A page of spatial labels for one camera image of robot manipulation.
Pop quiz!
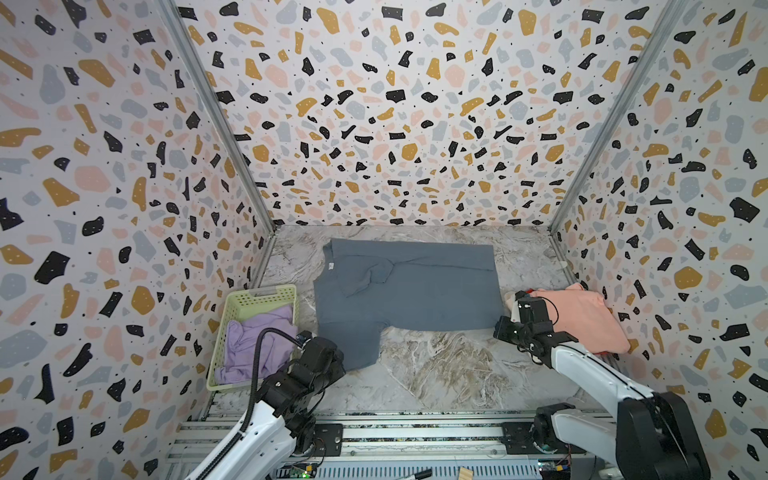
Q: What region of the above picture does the grey-blue t-shirt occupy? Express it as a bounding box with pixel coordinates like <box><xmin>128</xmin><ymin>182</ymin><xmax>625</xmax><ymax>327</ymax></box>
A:
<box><xmin>314</xmin><ymin>238</ymin><xmax>506</xmax><ymax>371</ymax></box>

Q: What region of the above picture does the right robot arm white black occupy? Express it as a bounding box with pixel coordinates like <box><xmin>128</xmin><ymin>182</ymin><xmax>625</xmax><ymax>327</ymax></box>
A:
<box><xmin>494</xmin><ymin>291</ymin><xmax>711</xmax><ymax>479</ymax></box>

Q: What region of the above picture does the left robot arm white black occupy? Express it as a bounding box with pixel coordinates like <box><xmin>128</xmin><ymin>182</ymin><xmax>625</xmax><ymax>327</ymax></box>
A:
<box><xmin>188</xmin><ymin>332</ymin><xmax>345</xmax><ymax>479</ymax></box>

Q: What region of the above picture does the folded beige t-shirt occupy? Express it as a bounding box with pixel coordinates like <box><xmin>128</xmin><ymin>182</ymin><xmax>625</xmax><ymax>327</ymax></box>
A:
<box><xmin>504</xmin><ymin>291</ymin><xmax>518</xmax><ymax>312</ymax></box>

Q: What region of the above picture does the lilac t-shirt in basket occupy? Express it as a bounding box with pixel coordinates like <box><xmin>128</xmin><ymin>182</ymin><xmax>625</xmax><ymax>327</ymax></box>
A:
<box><xmin>214</xmin><ymin>304</ymin><xmax>299</xmax><ymax>386</ymax></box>

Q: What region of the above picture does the folded pink t-shirt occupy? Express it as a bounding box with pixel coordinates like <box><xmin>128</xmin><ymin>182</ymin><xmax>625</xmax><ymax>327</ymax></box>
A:
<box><xmin>530</xmin><ymin>283</ymin><xmax>630</xmax><ymax>354</ymax></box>

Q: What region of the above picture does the left circuit board green LED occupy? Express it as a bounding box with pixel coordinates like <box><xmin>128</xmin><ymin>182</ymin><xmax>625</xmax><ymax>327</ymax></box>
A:
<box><xmin>276</xmin><ymin>462</ymin><xmax>318</xmax><ymax>479</ymax></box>

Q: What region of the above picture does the light green plastic basket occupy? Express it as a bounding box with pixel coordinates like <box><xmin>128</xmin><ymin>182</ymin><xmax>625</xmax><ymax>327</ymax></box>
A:
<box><xmin>206</xmin><ymin>284</ymin><xmax>298</xmax><ymax>392</ymax></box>

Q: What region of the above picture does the right wooden block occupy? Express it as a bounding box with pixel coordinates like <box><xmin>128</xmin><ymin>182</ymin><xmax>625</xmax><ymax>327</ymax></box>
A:
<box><xmin>457</xmin><ymin>467</ymin><xmax>474</xmax><ymax>480</ymax></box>

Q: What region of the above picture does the black marker pen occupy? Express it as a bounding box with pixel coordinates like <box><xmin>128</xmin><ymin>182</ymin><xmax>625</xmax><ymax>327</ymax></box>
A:
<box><xmin>397</xmin><ymin>469</ymin><xmax>433</xmax><ymax>480</ymax></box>

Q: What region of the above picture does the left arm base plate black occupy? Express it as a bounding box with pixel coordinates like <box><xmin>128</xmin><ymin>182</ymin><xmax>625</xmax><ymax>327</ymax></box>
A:
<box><xmin>294</xmin><ymin>423</ymin><xmax>344</xmax><ymax>457</ymax></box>

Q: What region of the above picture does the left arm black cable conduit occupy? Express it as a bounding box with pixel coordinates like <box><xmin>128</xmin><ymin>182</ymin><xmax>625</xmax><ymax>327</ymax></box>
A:
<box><xmin>194</xmin><ymin>327</ymin><xmax>307</xmax><ymax>480</ymax></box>

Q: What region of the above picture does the aluminium rail frame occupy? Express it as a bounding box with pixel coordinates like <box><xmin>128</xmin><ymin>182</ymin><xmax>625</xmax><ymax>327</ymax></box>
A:
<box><xmin>164</xmin><ymin>410</ymin><xmax>682</xmax><ymax>480</ymax></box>

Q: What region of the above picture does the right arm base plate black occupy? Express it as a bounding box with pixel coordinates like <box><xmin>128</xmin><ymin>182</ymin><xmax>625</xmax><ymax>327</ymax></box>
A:
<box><xmin>500</xmin><ymin>421</ymin><xmax>585</xmax><ymax>456</ymax></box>

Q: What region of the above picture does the right circuit board with wires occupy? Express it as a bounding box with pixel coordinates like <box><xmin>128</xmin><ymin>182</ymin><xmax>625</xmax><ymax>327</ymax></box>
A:
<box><xmin>537</xmin><ymin>460</ymin><xmax>572</xmax><ymax>480</ymax></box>

